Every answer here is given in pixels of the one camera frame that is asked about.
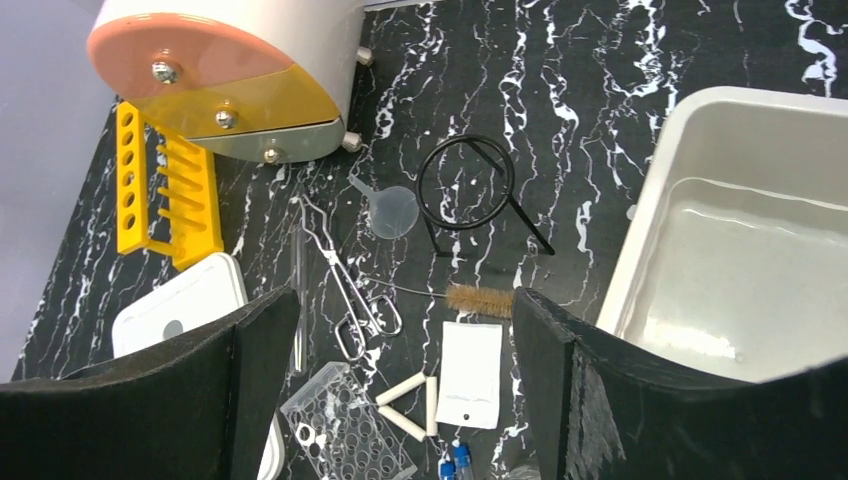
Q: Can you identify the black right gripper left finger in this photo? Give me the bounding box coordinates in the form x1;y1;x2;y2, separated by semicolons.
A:
1;287;300;479

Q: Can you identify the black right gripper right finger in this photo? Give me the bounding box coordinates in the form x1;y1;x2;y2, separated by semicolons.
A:
512;288;847;479

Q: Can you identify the glass stirring rod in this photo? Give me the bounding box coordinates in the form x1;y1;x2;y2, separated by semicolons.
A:
290;224;307;376

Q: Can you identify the clear plastic tube rack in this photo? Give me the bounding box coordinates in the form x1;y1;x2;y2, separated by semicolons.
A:
280;362;418;479

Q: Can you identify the blue capped vial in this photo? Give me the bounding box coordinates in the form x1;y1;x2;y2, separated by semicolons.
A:
453;443;474;480
438;461;456;480

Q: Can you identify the yellow test tube rack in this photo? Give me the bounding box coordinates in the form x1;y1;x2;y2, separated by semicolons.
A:
116;102;224;271

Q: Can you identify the clear glass dish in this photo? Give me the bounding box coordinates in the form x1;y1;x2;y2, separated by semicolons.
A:
503;463;541;480

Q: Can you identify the white bin lid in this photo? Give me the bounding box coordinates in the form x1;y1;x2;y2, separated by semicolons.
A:
111;252;286;480

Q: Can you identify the white paper packet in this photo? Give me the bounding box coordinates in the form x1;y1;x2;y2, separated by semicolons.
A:
436;322;503;430

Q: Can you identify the brown test tube brush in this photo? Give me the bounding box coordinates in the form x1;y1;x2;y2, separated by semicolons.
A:
359;277;514;320

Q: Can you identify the white clay pipe triangle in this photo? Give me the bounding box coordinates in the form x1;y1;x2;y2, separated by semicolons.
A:
375;372;439;442

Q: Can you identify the white plastic bin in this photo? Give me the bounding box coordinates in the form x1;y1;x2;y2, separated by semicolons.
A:
596;86;847;382

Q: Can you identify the clear plastic funnel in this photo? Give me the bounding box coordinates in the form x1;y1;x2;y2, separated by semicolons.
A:
348;174;419;240

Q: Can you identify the round white drawer cabinet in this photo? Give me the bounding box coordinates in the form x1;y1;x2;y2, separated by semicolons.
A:
87;0;373;164

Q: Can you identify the black wire tripod ring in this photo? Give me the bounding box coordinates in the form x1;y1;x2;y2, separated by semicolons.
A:
415;134;556;258

